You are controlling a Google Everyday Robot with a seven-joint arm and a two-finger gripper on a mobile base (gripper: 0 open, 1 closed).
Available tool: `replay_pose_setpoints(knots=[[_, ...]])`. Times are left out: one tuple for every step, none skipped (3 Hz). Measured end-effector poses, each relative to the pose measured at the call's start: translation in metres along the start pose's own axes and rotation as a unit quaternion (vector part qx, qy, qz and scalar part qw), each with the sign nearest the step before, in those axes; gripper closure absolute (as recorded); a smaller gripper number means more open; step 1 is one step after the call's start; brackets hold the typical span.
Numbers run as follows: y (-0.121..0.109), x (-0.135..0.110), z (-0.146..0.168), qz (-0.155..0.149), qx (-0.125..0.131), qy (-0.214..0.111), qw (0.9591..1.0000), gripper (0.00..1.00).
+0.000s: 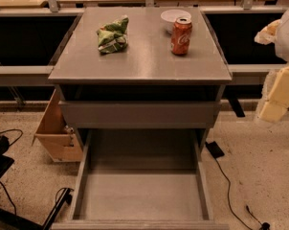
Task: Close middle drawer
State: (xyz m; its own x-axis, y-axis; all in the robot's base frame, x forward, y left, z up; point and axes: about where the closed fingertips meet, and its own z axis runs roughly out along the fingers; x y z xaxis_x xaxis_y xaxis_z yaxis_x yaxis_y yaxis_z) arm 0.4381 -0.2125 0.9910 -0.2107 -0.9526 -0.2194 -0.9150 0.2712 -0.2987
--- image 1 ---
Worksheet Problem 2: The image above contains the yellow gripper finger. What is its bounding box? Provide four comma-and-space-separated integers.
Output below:
255, 19, 280, 45
257, 64, 289, 124

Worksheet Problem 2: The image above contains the grey drawer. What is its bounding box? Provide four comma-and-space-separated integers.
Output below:
52, 129, 230, 230
59, 101, 221, 128

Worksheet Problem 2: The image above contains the grey drawer cabinet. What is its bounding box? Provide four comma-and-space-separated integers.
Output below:
49, 7, 232, 145

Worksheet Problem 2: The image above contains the grey top drawer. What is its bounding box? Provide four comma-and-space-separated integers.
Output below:
59, 101, 221, 128

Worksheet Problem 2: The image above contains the orange soda can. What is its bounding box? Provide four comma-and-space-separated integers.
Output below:
170, 16, 192, 56

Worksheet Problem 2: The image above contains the black power adapter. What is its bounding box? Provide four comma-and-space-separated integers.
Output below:
206, 142, 225, 159

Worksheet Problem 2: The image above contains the white bowl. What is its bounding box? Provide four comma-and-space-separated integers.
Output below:
161, 9, 191, 34

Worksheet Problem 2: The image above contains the green chip bag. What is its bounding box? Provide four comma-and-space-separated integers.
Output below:
97, 15, 129, 54

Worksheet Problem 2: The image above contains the cardboard box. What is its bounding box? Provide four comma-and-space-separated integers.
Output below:
34, 90, 83, 162

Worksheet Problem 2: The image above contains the black stand base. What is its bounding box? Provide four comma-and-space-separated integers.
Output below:
0, 187, 73, 230

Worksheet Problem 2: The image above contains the grey metal rail frame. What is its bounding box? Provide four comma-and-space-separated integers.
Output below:
0, 0, 289, 88

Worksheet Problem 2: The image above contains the black adapter cable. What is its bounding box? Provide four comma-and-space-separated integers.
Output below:
214, 158, 272, 230

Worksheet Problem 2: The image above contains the black floor cable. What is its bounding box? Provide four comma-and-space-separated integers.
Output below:
0, 114, 24, 216

